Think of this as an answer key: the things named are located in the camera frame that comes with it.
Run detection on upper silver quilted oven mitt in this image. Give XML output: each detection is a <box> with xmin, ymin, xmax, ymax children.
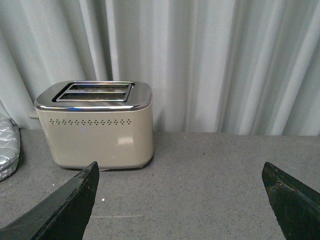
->
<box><xmin>0</xmin><ymin>117</ymin><xmax>21</xmax><ymax>171</ymax></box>

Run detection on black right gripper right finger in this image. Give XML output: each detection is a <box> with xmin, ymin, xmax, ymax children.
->
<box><xmin>261</xmin><ymin>162</ymin><xmax>320</xmax><ymax>240</ymax></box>

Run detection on silver quilted oven mitt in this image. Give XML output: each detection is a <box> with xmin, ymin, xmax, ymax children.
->
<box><xmin>0</xmin><ymin>117</ymin><xmax>21</xmax><ymax>171</ymax></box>
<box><xmin>0</xmin><ymin>155</ymin><xmax>19</xmax><ymax>181</ymax></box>

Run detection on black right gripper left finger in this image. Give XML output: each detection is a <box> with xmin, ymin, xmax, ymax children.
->
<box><xmin>0</xmin><ymin>161</ymin><xmax>100</xmax><ymax>240</ymax></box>

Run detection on lower silver quilted oven mitt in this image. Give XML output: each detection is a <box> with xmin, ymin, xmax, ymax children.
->
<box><xmin>0</xmin><ymin>155</ymin><xmax>19</xmax><ymax>181</ymax></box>

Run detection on cream two-slot toaster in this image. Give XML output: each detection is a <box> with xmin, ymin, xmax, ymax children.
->
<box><xmin>34</xmin><ymin>80</ymin><xmax>154</xmax><ymax>171</ymax></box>

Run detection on pale grey curtain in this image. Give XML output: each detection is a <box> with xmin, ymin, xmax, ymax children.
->
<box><xmin>0</xmin><ymin>0</ymin><xmax>320</xmax><ymax>136</ymax></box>

